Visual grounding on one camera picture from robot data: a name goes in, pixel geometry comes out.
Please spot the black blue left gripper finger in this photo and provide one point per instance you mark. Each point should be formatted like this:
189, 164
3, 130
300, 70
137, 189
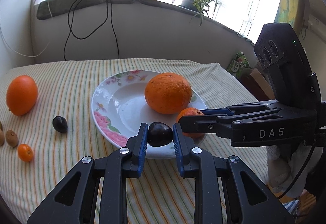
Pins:
226, 184
74, 198

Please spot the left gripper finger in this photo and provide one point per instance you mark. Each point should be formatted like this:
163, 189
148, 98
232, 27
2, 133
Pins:
208, 124
238, 110

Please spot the medium tangerine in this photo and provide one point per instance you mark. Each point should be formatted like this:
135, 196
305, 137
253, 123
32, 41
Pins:
188, 114

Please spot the dark plum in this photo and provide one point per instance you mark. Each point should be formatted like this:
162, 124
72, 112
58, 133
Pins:
159, 134
60, 124

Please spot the large round orange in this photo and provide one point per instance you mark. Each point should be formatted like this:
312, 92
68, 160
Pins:
168, 93

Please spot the small kumquat orange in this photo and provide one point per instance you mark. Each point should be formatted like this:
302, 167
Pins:
25, 153

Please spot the brown kiwi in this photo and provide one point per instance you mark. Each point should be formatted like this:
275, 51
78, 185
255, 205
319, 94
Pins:
11, 138
2, 138

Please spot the large oval orange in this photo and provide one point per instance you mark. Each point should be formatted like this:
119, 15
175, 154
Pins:
21, 95

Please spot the white gloved hand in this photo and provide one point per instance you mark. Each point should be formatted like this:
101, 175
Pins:
282, 173

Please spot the green snack package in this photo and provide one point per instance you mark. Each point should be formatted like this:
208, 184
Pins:
238, 65

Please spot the white floral plate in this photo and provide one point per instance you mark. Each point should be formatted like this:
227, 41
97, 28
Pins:
119, 107

